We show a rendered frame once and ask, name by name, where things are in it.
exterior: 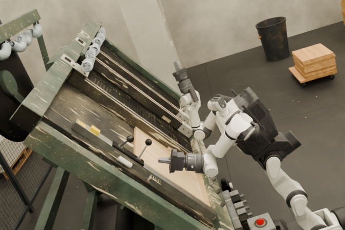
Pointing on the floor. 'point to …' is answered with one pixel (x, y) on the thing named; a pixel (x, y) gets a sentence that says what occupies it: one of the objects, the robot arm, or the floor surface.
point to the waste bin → (273, 38)
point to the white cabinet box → (148, 27)
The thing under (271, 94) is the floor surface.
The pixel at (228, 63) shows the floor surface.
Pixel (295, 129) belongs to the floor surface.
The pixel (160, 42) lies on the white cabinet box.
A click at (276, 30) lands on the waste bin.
